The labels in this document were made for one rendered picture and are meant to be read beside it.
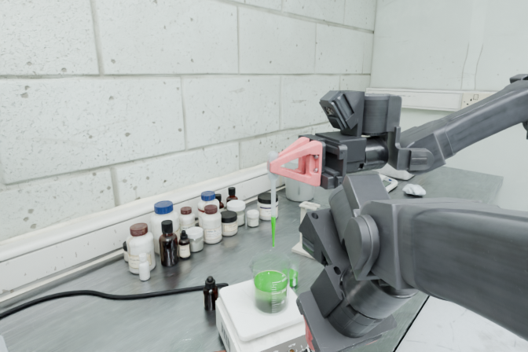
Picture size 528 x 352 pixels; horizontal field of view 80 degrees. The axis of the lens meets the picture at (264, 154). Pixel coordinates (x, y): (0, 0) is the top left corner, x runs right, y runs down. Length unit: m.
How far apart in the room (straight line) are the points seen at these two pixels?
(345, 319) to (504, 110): 0.41
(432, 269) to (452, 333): 0.52
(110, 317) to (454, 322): 0.66
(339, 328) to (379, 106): 0.31
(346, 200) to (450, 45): 1.51
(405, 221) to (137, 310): 0.60
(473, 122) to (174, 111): 0.73
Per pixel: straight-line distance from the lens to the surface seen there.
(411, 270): 0.23
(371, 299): 0.33
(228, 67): 1.08
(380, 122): 0.53
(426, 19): 1.85
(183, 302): 0.73
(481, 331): 0.77
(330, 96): 0.49
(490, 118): 0.61
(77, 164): 0.87
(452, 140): 0.58
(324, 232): 0.39
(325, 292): 0.37
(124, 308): 0.76
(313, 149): 0.46
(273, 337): 0.55
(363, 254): 0.26
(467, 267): 0.20
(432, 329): 0.73
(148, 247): 0.81
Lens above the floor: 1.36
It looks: 14 degrees down
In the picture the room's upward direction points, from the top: straight up
